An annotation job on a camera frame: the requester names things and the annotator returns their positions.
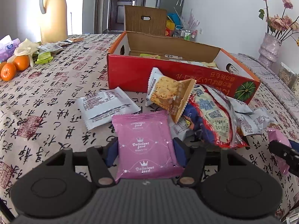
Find brown wooden chair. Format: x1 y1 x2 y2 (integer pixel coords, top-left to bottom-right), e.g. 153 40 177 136
124 5 167 36

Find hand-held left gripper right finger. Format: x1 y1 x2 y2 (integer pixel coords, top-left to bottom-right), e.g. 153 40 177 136
172 137 250 187

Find large silver snack packet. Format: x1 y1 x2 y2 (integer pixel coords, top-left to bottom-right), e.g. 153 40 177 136
236 108 276 137

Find white packet with cracker window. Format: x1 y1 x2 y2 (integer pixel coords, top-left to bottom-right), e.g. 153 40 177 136
170 119 191 141

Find floral patterned vase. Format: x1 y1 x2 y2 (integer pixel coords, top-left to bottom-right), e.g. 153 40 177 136
290 74 299 96

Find pale pink dried grass bundle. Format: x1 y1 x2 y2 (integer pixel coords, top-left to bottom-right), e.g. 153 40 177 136
181 9 200 29

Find glass jar with grains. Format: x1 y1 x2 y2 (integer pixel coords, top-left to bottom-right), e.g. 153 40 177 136
278 62 297 85

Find dried pink roses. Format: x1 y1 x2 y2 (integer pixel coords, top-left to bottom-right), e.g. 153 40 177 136
256 0 299 42

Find cream rubber glove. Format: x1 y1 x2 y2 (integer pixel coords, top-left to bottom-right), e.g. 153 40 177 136
14 39 41 67

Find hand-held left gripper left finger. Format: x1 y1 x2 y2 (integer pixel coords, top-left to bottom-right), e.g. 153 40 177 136
47 137 119 187

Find yellow thermos jug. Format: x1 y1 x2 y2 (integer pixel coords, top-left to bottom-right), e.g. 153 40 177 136
38 0 68 43

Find orange cracker snack packet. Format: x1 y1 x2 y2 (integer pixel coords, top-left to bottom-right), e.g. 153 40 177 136
145 67 196 124

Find small green snack packet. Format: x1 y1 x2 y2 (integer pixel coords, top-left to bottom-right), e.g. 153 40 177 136
35 51 54 64

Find wire rack trolley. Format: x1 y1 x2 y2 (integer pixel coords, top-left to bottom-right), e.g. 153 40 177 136
173 25 198 41

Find red cardboard box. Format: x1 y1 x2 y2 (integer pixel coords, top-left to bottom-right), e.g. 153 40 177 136
107 30 261 104

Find white grey snack packet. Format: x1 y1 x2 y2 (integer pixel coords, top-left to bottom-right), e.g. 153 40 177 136
77 87 141 130

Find pink ribbed vase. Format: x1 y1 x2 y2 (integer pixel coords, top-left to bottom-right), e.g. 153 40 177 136
258 33 282 62

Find blue plastic object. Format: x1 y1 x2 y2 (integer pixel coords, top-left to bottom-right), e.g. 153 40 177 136
167 13 180 26

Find pink snack packet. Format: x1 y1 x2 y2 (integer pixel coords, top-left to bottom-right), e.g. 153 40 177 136
267 128 292 176
112 111 185 183

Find dark brown entrance door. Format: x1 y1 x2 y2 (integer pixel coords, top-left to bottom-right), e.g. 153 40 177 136
108 0 149 32

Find small silver snack packet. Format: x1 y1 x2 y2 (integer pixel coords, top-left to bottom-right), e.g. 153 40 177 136
228 97 254 116

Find small white snack packet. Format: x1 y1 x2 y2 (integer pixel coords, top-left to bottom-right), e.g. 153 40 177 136
37 43 63 52

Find purple tissue pack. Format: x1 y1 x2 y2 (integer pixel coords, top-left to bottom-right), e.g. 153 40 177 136
0 35 21 61

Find red blue noodle bag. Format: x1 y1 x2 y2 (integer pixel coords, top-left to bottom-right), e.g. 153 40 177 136
182 84 250 150

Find grey patterned cloth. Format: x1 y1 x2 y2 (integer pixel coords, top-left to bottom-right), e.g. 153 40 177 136
230 52 299 122

